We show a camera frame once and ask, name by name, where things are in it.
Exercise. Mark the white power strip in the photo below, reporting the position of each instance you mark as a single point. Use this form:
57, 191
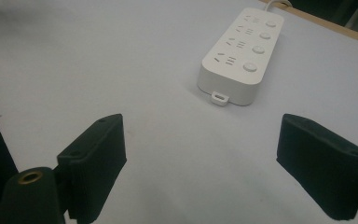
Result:
239, 59

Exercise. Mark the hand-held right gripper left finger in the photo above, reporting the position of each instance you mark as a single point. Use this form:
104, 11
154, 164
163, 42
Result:
96, 165

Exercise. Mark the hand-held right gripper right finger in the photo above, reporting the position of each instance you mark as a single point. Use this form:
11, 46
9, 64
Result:
320, 161

